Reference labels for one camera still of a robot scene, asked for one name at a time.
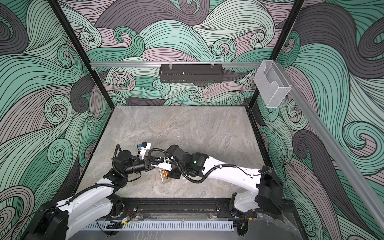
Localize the white remote control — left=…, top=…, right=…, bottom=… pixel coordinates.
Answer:
left=160, top=169, right=171, bottom=184

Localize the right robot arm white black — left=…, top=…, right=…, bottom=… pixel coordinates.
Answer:
left=139, top=144, right=283, bottom=215

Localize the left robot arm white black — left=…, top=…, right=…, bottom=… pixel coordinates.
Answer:
left=21, top=142, right=151, bottom=240

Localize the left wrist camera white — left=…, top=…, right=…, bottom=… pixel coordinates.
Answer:
left=137, top=142, right=152, bottom=160

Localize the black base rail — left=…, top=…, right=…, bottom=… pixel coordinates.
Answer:
left=113, top=197, right=298, bottom=221

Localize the white slotted cable duct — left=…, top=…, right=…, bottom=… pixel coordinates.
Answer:
left=80, top=220, right=235, bottom=232

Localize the black wall tray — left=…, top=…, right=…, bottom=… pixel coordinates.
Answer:
left=159, top=65, right=224, bottom=84

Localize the aluminium rail back wall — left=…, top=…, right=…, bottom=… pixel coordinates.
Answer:
left=90, top=61, right=261, bottom=69

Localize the aluminium rail wall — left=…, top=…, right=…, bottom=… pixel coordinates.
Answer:
left=275, top=63, right=384, bottom=230
left=90, top=61, right=261, bottom=69

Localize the clear plastic wall bin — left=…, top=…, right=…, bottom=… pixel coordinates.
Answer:
left=254, top=60, right=292, bottom=109

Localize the aluminium rail right wall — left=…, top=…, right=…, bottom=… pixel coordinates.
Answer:
left=275, top=63, right=384, bottom=230

